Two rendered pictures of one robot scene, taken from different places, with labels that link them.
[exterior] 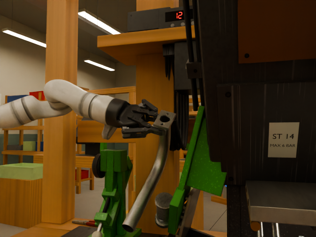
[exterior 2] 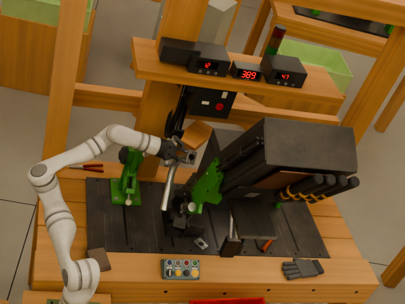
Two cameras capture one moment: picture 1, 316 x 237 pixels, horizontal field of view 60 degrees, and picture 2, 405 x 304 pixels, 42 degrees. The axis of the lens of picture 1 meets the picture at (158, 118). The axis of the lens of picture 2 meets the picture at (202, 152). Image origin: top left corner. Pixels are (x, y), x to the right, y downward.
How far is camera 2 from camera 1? 1.80 m
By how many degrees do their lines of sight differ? 55
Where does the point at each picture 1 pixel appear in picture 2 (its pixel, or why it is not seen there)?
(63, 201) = not seen: hidden behind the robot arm
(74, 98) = (135, 143)
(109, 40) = (147, 76)
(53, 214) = not seen: hidden behind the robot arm
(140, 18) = (173, 53)
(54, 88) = (122, 138)
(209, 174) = (215, 197)
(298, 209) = (253, 236)
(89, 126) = (85, 95)
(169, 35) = (197, 83)
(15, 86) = not seen: outside the picture
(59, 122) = (67, 102)
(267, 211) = (244, 236)
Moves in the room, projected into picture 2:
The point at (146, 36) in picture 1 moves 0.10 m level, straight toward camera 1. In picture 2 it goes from (179, 80) to (191, 95)
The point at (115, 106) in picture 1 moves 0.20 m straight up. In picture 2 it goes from (164, 151) to (176, 110)
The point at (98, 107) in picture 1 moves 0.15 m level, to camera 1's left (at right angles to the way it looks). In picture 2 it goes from (152, 151) to (115, 154)
